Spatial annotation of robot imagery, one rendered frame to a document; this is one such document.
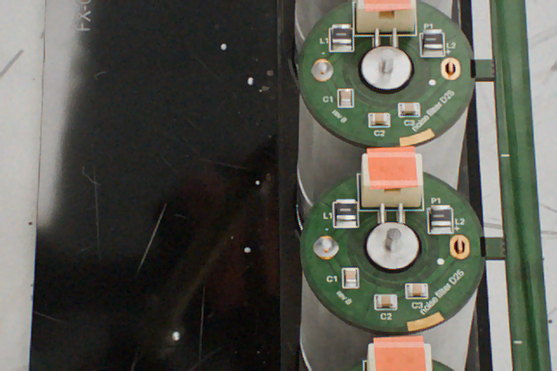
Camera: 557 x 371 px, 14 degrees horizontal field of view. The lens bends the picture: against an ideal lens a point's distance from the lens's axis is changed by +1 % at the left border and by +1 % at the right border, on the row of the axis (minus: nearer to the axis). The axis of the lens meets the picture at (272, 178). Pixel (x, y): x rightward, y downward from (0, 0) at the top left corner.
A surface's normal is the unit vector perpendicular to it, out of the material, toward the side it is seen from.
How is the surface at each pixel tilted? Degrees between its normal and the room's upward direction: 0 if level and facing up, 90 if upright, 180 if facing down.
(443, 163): 90
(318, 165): 90
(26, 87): 0
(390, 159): 0
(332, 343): 90
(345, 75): 0
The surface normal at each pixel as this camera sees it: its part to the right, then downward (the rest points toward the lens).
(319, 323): -0.79, 0.54
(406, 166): 0.00, -0.47
